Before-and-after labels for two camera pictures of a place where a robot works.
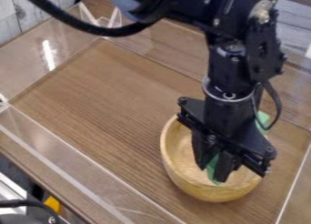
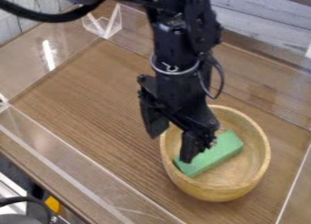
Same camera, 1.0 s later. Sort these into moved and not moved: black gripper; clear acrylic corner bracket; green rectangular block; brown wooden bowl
Moved: green rectangular block; black gripper
Not moved: clear acrylic corner bracket; brown wooden bowl
